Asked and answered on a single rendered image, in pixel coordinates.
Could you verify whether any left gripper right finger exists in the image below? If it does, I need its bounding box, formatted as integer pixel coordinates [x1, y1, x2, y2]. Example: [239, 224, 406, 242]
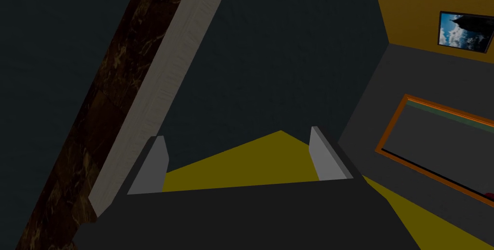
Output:
[308, 126, 355, 181]

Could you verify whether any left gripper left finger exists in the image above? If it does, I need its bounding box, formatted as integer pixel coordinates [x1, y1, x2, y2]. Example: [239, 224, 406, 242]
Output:
[126, 135, 170, 195]

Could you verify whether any orange framed mirror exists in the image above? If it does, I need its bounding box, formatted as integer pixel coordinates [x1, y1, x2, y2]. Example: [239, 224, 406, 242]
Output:
[374, 94, 494, 208]

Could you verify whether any blue sky picture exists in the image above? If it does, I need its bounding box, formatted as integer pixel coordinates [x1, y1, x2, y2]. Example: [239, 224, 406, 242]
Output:
[438, 10, 494, 54]

